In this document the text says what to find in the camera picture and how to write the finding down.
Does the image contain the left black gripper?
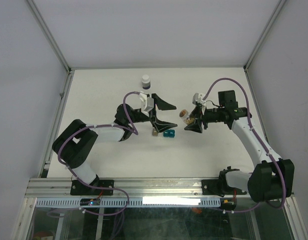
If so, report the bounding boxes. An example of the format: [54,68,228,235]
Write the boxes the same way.
[128,94,178,132]

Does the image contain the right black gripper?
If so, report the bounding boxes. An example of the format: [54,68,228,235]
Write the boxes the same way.
[184,104,224,133]

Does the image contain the amber pill bottle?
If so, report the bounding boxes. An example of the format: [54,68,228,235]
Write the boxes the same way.
[179,109,195,125]

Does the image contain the tan pill box compartment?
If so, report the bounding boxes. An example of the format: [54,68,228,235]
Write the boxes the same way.
[152,128,159,137]

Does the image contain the teal pill box compartments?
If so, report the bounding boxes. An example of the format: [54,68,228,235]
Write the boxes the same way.
[163,129,175,138]

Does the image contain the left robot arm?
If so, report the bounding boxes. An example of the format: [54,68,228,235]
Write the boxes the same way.
[52,92,177,198]

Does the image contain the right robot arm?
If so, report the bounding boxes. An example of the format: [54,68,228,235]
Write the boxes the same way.
[185,90,295,203]

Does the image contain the white cap dark bottle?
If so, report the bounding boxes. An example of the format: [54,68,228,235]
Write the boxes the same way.
[141,74,151,90]

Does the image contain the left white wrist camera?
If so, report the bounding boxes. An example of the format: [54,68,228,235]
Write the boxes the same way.
[138,92,154,114]

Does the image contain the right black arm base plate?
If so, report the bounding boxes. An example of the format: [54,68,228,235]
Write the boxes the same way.
[201,178,247,197]

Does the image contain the aluminium front rail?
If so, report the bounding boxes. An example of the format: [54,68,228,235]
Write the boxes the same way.
[24,176,294,199]

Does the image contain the grey slotted cable duct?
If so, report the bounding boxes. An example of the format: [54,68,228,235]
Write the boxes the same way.
[36,196,221,209]

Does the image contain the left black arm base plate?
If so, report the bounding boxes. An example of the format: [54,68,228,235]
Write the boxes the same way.
[69,178,115,196]

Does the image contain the right aluminium frame post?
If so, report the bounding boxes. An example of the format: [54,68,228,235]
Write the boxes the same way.
[243,0,288,72]

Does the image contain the aluminium frame post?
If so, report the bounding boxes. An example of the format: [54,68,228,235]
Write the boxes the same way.
[243,0,288,72]
[25,0,71,73]

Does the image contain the left aluminium frame post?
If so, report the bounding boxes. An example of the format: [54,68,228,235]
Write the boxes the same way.
[25,0,71,73]

